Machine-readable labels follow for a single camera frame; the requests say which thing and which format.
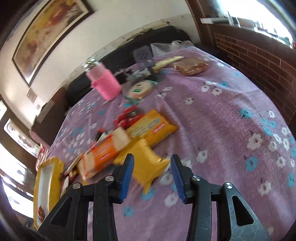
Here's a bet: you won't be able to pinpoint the orange soda cracker pack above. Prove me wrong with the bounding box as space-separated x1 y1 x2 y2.
77 127 130 181

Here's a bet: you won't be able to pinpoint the maroon armchair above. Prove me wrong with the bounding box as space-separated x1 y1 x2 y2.
29 87 68 150

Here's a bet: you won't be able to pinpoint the small red candy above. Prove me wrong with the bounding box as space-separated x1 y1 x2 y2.
113 105 144 130

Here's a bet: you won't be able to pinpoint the brown wrapped bread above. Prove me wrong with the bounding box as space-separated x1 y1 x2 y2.
173 58 208 76

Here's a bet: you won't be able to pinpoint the black sofa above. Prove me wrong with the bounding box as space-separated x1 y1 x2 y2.
66 26 190 106

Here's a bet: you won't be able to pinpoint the red black candy wrapper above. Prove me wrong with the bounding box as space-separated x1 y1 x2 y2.
95 129 113 141

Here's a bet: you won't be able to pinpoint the framed painting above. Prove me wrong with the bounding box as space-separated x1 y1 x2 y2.
12 0 94 86

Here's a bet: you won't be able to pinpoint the clear bag dark contents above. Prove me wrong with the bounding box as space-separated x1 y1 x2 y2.
126 68 152 83

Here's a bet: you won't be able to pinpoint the long beige wafer packet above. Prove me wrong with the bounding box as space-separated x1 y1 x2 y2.
65 153 83 175

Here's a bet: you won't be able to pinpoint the yellow biscuit pack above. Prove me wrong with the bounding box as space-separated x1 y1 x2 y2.
126 109 178 147

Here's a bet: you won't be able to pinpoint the plain yellow snack pack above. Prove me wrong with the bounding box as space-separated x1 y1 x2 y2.
113 138 170 194

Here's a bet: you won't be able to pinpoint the pink knitted thermos bottle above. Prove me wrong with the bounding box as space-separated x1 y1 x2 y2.
83 57 121 101

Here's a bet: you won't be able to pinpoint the yellow cardboard tray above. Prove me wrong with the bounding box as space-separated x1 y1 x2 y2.
33 157 65 229

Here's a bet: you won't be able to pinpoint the round green label cake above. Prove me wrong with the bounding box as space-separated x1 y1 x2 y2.
125 80 154 100

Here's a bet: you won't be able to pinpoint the purple floral tablecloth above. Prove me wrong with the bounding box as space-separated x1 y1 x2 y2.
49 47 295 240

